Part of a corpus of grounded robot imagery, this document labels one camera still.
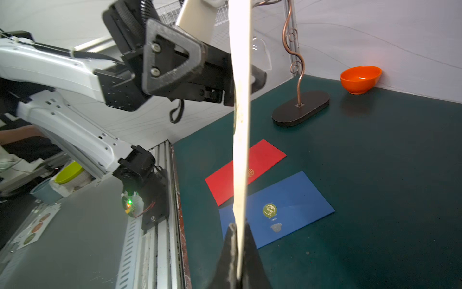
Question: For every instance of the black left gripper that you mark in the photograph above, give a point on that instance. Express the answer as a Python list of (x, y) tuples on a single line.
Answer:
[(159, 60)]

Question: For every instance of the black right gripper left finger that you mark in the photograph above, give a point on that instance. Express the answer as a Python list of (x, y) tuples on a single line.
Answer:
[(225, 276)]

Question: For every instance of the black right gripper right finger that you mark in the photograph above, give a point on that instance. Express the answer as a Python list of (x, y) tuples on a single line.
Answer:
[(253, 274)]

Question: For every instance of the cream yellow envelope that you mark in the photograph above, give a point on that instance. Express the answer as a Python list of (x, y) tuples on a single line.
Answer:
[(240, 42)]

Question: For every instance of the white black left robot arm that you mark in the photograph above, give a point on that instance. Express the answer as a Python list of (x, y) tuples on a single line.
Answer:
[(32, 78)]

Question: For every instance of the blue envelope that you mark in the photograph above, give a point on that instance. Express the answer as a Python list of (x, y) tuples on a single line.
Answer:
[(284, 208)]

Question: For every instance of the red envelope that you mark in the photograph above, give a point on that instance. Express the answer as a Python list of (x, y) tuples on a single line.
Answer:
[(262, 157)]

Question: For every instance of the clear wine glass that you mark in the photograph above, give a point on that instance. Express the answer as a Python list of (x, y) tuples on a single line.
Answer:
[(260, 57)]

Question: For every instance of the white vented strip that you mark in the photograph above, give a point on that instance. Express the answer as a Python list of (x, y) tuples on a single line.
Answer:
[(129, 269)]

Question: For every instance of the small green circuit board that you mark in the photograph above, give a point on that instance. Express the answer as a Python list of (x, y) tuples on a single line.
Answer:
[(130, 204)]

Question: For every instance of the copper wine glass stand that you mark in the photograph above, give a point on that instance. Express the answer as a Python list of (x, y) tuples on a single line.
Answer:
[(287, 61)]

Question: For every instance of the orange bowl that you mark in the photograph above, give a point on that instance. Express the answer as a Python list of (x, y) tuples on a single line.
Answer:
[(359, 80)]

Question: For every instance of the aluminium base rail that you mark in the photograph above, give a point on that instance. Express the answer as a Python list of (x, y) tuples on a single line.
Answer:
[(163, 262)]

